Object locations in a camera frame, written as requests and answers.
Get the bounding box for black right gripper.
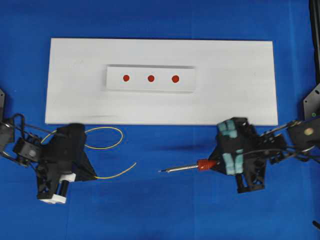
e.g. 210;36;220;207
208;123;287;194

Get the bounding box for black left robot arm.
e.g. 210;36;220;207
0;113;96;204

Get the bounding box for red handled soldering iron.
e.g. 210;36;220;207
158;159;220;173

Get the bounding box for small white raised plate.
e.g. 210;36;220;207
106;65;197;93

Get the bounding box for yellow solder wire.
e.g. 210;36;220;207
39;126;138;180

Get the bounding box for large white foam board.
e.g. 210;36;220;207
45;38;278;126

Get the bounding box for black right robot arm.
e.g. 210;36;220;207
197;85;320;194

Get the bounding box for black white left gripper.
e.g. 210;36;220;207
13;123;97;204

